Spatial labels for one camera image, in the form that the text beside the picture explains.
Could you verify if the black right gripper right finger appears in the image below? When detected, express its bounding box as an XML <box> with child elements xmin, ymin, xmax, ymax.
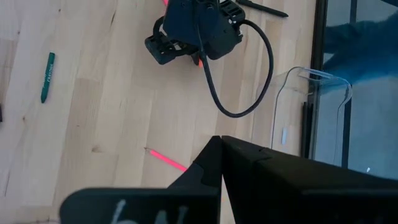
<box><xmin>221</xmin><ymin>135</ymin><xmax>398</xmax><ymax>224</ymax></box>

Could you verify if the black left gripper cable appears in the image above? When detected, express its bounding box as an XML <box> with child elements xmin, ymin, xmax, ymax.
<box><xmin>197</xmin><ymin>19</ymin><xmax>275</xmax><ymax>119</ymax></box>

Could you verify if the clear plastic bin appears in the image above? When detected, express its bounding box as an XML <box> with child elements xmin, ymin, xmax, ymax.
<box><xmin>254</xmin><ymin>66</ymin><xmax>354</xmax><ymax>170</ymax></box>

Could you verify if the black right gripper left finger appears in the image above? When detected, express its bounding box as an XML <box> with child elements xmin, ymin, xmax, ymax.
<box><xmin>58</xmin><ymin>135</ymin><xmax>223</xmax><ymax>224</ymax></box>

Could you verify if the green crayon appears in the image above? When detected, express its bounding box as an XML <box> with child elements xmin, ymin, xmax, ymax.
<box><xmin>40</xmin><ymin>52</ymin><xmax>56</xmax><ymax>105</ymax></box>

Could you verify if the pink pencil orange eraser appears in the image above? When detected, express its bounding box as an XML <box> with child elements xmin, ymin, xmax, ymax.
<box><xmin>144</xmin><ymin>147</ymin><xmax>188</xmax><ymax>173</ymax></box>
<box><xmin>161</xmin><ymin>0</ymin><xmax>205</xmax><ymax>68</ymax></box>

